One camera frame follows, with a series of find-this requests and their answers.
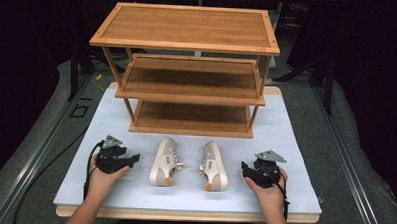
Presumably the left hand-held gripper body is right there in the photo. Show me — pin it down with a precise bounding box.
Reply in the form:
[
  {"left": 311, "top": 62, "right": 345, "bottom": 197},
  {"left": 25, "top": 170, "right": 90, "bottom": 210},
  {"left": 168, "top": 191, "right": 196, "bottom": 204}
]
[{"left": 94, "top": 133, "right": 130, "bottom": 176}]

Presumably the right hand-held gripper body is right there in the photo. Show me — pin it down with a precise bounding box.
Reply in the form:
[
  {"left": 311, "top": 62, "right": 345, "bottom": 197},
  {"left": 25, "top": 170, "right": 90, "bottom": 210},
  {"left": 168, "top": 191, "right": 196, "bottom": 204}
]
[{"left": 250, "top": 149, "right": 288, "bottom": 190}]

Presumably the beige sneaker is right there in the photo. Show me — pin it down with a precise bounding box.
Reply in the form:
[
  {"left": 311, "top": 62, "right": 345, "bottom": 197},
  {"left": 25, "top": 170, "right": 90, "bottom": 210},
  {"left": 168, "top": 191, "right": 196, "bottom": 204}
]
[
  {"left": 198, "top": 140, "right": 230, "bottom": 193},
  {"left": 148, "top": 136, "right": 187, "bottom": 188}
]

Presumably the wooden three-tier shoe rack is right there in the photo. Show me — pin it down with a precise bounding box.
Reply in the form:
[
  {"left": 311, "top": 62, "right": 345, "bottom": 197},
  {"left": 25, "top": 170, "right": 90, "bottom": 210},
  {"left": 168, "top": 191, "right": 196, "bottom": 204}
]
[{"left": 86, "top": 0, "right": 283, "bottom": 141}]

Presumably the person's right hand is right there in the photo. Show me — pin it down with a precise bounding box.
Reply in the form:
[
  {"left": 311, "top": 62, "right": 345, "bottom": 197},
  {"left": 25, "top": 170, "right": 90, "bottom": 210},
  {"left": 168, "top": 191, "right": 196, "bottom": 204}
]
[{"left": 243, "top": 166, "right": 290, "bottom": 218}]

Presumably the person's left hand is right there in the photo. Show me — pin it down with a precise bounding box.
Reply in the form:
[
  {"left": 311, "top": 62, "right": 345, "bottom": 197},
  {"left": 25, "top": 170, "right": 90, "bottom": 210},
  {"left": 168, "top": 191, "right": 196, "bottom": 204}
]
[{"left": 87, "top": 154, "right": 131, "bottom": 204}]

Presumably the white table cover sheet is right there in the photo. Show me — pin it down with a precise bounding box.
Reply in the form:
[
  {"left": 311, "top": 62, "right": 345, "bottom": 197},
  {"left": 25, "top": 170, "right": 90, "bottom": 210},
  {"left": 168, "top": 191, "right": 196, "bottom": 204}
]
[{"left": 52, "top": 85, "right": 327, "bottom": 216}]

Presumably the yellow floor marker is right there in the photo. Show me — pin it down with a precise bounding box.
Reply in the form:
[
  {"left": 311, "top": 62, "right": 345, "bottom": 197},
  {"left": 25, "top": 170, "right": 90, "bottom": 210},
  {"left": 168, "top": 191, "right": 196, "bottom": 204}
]
[{"left": 94, "top": 73, "right": 106, "bottom": 92}]

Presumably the black metal stand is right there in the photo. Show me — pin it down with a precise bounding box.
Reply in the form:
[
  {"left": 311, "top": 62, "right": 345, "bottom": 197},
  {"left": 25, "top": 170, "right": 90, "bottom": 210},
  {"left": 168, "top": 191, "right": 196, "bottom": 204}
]
[
  {"left": 68, "top": 45, "right": 100, "bottom": 102},
  {"left": 276, "top": 54, "right": 335, "bottom": 116}
]

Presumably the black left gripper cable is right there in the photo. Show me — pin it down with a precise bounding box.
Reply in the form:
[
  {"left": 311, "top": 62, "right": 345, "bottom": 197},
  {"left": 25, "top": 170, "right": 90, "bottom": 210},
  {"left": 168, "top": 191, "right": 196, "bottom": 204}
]
[{"left": 82, "top": 139, "right": 105, "bottom": 202}]

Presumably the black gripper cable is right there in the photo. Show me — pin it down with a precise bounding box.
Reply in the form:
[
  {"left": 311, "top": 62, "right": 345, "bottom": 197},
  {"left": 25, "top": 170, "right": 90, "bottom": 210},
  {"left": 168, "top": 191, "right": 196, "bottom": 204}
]
[
  {"left": 82, "top": 139, "right": 105, "bottom": 202},
  {"left": 266, "top": 167, "right": 292, "bottom": 221}
]

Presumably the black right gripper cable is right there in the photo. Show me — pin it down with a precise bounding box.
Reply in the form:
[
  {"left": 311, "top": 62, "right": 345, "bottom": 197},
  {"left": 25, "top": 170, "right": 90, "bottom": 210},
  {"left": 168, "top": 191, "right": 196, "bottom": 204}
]
[{"left": 266, "top": 167, "right": 292, "bottom": 221}]

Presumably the black floor cable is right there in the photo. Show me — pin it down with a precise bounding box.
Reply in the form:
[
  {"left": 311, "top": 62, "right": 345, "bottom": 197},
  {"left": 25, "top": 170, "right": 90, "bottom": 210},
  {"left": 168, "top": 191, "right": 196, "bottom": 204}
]
[{"left": 11, "top": 127, "right": 89, "bottom": 224}]

